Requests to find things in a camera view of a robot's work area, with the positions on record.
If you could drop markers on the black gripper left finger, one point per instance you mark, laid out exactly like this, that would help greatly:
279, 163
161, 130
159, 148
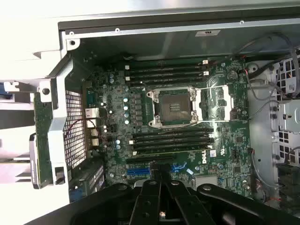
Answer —
145, 206

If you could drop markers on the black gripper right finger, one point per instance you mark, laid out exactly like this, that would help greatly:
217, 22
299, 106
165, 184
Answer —
187, 206

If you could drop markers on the silver chipset heatsink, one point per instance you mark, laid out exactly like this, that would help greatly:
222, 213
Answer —
206, 181

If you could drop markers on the blue expansion slot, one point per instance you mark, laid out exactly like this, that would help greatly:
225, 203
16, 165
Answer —
138, 172

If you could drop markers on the long black expansion slot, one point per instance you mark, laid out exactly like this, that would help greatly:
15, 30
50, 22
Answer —
150, 160

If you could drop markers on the green Dell motherboard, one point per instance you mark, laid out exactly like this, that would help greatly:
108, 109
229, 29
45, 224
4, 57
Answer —
211, 145

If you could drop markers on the CPU socket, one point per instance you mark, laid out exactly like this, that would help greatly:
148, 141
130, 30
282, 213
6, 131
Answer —
173, 107

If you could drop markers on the metal socket cover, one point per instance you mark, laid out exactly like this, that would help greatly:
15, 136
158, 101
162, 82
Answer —
228, 103

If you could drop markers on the silver disk bay cage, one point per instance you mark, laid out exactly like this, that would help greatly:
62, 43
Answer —
288, 112

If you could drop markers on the round coin cell battery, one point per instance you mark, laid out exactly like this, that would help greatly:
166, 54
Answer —
232, 75

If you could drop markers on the open black PC case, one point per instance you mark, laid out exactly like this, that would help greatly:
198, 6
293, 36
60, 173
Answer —
164, 44

